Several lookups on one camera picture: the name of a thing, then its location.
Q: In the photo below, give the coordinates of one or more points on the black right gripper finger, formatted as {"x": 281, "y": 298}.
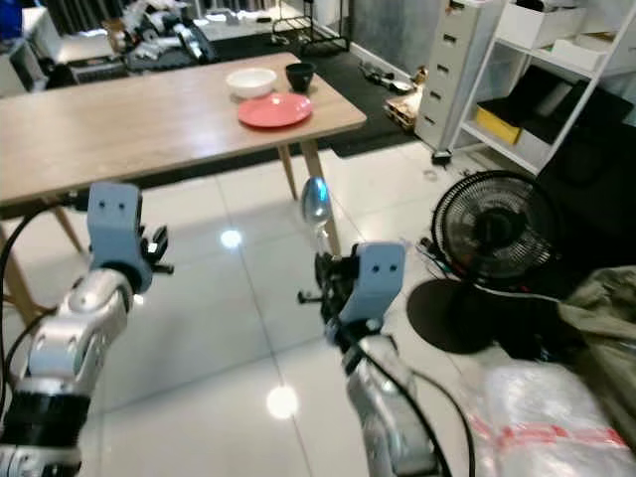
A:
{"x": 324, "y": 273}
{"x": 343, "y": 270}

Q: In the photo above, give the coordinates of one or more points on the silver metal spoon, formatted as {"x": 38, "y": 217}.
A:
{"x": 315, "y": 199}

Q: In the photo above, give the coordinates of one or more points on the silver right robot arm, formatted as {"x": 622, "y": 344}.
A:
{"x": 388, "y": 397}

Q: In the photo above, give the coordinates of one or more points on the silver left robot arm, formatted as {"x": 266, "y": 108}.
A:
{"x": 79, "y": 348}

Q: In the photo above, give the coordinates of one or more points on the wooden dining table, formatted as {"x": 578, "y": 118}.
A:
{"x": 159, "y": 119}

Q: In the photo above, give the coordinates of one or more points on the black floor fan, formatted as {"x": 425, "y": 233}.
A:
{"x": 497, "y": 229}

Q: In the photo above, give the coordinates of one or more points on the red plate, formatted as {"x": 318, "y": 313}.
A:
{"x": 274, "y": 109}

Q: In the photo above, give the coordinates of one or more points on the wooden tray with items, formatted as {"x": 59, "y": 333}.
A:
{"x": 407, "y": 99}

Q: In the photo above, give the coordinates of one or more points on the white bowl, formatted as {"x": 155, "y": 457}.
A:
{"x": 250, "y": 81}

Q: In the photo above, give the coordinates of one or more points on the black tool on floor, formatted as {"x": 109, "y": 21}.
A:
{"x": 388, "y": 75}

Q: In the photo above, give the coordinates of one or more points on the yellow box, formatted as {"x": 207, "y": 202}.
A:
{"x": 497, "y": 124}

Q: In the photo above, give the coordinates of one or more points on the cluttered black cart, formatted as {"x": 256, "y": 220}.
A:
{"x": 159, "y": 35}

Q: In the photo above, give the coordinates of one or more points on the grey drawer tower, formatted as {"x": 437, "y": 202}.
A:
{"x": 457, "y": 70}

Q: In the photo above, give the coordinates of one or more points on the white low shelf unit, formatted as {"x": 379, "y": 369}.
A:
{"x": 25, "y": 50}

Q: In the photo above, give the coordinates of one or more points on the clear plastic bag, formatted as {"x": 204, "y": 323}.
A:
{"x": 547, "y": 417}

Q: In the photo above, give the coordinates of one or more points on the white open shelving unit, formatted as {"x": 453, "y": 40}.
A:
{"x": 556, "y": 154}

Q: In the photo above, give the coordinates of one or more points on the black metal rack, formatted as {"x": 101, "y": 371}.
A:
{"x": 318, "y": 25}

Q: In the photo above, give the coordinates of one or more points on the black bag on shelf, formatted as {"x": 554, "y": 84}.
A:
{"x": 542, "y": 104}

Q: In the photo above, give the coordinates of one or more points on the olive green cloth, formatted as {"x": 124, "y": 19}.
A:
{"x": 601, "y": 338}

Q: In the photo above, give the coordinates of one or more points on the blue box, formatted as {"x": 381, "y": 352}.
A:
{"x": 8, "y": 12}

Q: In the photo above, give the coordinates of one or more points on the white storage box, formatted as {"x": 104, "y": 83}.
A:
{"x": 542, "y": 20}

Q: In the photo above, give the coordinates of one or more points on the grey-blue right wrist camera mount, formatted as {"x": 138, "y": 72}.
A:
{"x": 378, "y": 278}

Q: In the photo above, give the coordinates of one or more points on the grey-blue wrist camera mount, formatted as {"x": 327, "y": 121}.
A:
{"x": 116, "y": 224}
{"x": 378, "y": 278}

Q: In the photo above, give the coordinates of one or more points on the grey-blue left wrist camera mount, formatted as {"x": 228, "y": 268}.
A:
{"x": 116, "y": 224}

